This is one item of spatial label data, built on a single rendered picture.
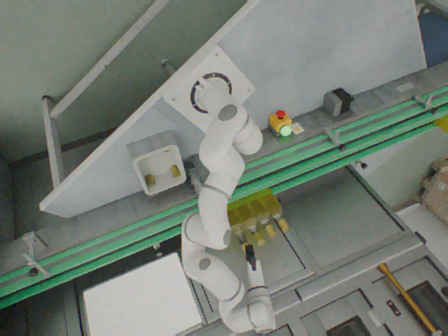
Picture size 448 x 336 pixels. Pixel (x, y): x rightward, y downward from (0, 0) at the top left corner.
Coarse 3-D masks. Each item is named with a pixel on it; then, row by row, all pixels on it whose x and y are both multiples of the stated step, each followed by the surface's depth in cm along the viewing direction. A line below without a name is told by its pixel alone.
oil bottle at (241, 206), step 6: (240, 198) 150; (234, 204) 148; (240, 204) 148; (246, 204) 148; (240, 210) 146; (246, 210) 146; (240, 216) 145; (246, 216) 144; (252, 216) 144; (246, 222) 142; (252, 222) 142; (246, 228) 144
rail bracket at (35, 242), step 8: (32, 232) 131; (24, 240) 130; (32, 240) 130; (40, 240) 134; (32, 248) 128; (40, 248) 137; (24, 256) 121; (32, 256) 126; (32, 264) 124; (32, 272) 122; (48, 272) 133
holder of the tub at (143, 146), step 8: (152, 136) 134; (160, 136) 133; (168, 136) 133; (128, 144) 132; (136, 144) 132; (144, 144) 131; (152, 144) 131; (160, 144) 131; (168, 144) 130; (136, 152) 129; (144, 152) 129; (160, 192) 151
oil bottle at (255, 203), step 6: (246, 198) 150; (252, 198) 149; (258, 198) 149; (252, 204) 147; (258, 204) 147; (264, 204) 147; (252, 210) 146; (258, 210) 145; (264, 210) 145; (258, 216) 143; (264, 216) 143; (258, 222) 145
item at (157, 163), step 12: (144, 156) 128; (156, 156) 140; (168, 156) 143; (180, 156) 135; (144, 168) 142; (156, 168) 145; (168, 168) 147; (180, 168) 141; (144, 180) 141; (156, 180) 147; (168, 180) 146; (180, 180) 146; (156, 192) 144
